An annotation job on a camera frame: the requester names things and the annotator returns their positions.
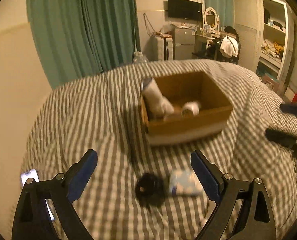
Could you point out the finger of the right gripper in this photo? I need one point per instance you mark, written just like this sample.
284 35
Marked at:
282 138
289 108

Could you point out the clear water bottle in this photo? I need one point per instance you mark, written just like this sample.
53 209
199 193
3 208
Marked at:
139 57

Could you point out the white wardrobe shelf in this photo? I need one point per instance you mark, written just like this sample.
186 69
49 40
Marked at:
265 29

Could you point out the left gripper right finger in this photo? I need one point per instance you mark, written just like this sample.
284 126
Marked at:
255 219

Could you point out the white bottle in box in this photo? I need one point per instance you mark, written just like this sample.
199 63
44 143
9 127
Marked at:
191 108

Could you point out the grey suitcase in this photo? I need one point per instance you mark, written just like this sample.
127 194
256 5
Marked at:
162 48

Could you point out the brown cardboard box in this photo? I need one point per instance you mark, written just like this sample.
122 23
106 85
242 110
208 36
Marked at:
180 89

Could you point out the black chair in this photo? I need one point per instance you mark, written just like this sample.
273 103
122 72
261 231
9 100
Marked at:
213 50

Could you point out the wooden picture frame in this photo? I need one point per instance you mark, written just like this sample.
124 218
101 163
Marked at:
271 83

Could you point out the black hair scrunchie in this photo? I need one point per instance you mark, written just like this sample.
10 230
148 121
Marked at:
150 191

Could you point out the small grey fridge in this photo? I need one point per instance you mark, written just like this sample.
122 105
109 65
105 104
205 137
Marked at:
183 43

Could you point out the oval vanity mirror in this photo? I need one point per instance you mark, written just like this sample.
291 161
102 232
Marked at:
211 18

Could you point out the white cloth on chair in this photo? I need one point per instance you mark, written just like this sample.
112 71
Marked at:
229 47

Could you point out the white hair dryer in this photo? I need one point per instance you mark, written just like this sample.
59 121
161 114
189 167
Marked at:
158 105

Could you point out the black wall television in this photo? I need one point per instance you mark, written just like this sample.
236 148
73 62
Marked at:
185 9

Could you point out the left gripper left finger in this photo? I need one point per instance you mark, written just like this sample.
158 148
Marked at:
32 219

